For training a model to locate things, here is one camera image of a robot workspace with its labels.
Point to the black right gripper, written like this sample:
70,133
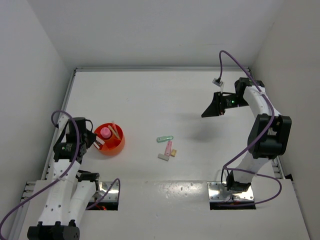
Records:
215,109

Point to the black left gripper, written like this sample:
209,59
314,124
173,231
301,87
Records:
92,138

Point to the pink glue stick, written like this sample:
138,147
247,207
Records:
106,133

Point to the orange round desk organizer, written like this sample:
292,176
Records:
112,146

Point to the yellow pen with clear cap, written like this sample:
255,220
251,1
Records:
116,133

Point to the yellow eraser block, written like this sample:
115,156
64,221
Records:
173,153

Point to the pink correction tape case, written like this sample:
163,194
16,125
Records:
168,148

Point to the green correction tape case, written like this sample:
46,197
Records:
162,139

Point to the grey eraser block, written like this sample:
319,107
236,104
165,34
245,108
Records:
163,157

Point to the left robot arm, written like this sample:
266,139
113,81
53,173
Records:
71,190

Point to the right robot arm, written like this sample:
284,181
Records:
239,179

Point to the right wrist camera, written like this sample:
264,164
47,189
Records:
218,82

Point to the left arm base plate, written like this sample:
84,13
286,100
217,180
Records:
111,195

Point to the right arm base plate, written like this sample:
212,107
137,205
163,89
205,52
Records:
218,193

